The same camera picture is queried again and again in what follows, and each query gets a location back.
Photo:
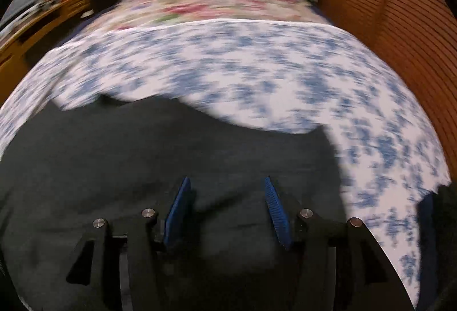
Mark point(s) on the black shirt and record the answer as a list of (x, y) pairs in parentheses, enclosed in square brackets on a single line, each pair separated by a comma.
[(125, 154)]

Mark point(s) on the pink floral blanket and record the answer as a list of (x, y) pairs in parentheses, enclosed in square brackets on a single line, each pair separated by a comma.
[(214, 4)]

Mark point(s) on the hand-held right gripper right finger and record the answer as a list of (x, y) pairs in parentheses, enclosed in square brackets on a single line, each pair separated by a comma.
[(276, 214)]

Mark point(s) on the wooden desk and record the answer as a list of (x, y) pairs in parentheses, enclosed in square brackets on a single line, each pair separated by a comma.
[(43, 25)]

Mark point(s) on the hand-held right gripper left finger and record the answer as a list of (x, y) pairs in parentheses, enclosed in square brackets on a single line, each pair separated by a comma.
[(178, 211)]

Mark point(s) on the wooden louvered wardrobe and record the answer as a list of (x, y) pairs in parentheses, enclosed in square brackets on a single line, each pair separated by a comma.
[(392, 29)]

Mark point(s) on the blue floral bed sheet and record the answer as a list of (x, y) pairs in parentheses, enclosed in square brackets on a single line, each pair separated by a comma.
[(250, 75)]

